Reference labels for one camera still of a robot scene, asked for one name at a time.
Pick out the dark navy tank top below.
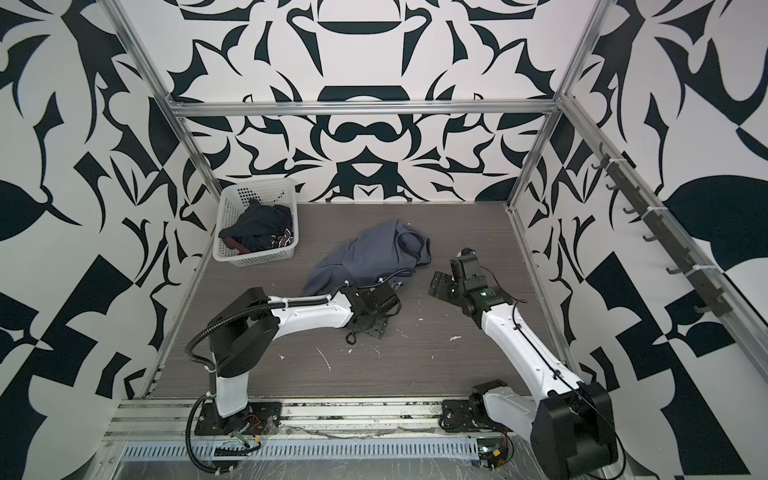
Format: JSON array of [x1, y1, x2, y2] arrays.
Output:
[[218, 200, 294, 248]]

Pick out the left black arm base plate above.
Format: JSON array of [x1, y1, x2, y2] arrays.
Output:
[[194, 401, 283, 436]]

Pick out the green circuit board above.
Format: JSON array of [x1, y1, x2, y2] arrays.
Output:
[[475, 435, 515, 471]]

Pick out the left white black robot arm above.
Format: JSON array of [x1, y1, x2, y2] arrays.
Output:
[[184, 282, 402, 419]]

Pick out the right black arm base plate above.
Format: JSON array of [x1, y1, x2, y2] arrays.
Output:
[[438, 396, 497, 433]]

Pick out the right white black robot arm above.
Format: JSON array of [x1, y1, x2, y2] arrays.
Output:
[[428, 248, 622, 479]]

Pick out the white plastic laundry basket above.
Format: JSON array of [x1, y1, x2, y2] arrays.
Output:
[[212, 178, 299, 267]]

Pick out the white slotted cable duct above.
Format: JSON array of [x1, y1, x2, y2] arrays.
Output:
[[119, 436, 484, 462]]

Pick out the aluminium front rail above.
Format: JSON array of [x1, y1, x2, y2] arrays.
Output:
[[105, 397, 445, 439]]

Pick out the maroon tank top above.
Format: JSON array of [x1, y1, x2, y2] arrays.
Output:
[[223, 236, 282, 254]]

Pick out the grey wall hook rack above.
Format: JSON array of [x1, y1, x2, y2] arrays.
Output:
[[594, 145, 733, 317]]

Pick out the blue-grey tank top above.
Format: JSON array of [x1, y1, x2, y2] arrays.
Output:
[[302, 220, 431, 296]]

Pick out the aluminium frame back crossbar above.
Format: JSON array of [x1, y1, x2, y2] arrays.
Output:
[[170, 99, 556, 118]]

